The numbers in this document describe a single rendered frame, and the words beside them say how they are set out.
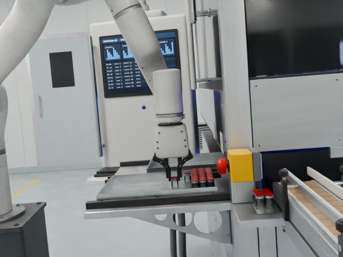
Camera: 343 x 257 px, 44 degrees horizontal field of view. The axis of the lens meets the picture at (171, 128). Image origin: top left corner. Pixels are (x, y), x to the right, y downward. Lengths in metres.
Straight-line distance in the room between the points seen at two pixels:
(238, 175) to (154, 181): 0.49
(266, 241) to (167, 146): 0.39
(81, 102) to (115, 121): 4.69
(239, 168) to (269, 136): 0.14
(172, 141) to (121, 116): 0.93
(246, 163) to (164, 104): 0.33
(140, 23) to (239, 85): 0.34
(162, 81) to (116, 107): 0.96
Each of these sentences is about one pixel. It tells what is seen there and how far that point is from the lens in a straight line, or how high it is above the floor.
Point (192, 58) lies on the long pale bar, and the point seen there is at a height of 1.32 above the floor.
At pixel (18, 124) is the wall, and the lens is 7.19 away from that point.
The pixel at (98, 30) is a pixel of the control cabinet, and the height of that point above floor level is 1.51.
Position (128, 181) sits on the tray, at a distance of 1.46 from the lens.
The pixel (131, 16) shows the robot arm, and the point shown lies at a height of 1.41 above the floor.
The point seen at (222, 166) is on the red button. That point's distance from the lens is 1.04.
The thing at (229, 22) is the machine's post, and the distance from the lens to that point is 1.11.
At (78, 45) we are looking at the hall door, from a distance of 6.88.
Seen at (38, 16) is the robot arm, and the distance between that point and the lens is 1.26.
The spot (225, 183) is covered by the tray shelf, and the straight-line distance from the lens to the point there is 1.38.
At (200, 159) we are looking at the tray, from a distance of 1.78.
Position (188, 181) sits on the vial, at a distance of 1.34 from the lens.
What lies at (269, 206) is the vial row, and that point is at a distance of 1.06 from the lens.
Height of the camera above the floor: 1.20
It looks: 6 degrees down
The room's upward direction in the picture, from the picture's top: 4 degrees counter-clockwise
